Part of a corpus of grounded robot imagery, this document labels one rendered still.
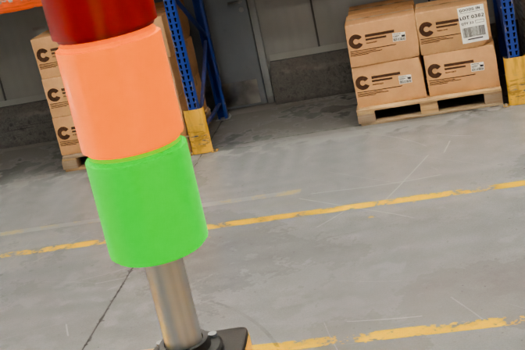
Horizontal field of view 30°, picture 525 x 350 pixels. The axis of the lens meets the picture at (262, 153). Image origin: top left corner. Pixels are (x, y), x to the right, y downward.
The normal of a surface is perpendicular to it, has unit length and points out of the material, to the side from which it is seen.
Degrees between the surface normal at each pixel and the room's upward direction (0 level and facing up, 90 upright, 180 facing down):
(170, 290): 90
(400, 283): 0
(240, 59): 90
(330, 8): 90
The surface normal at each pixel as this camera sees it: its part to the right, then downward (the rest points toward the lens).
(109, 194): -0.46, 0.35
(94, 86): -0.22, 0.32
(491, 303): -0.20, -0.94
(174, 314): 0.16, 0.26
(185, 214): 0.72, 0.06
